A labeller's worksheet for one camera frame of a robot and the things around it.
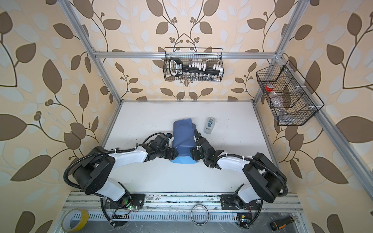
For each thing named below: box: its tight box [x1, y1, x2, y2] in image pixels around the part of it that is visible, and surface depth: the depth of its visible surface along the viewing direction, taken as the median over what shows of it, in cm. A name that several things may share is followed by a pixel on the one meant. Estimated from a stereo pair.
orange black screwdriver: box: [269, 216, 299, 231], surface depth 69 cm
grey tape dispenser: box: [203, 116, 216, 135], surface depth 104 cm
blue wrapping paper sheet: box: [170, 117, 198, 165], surface depth 91 cm
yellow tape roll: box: [61, 208, 89, 233], surface depth 69 cm
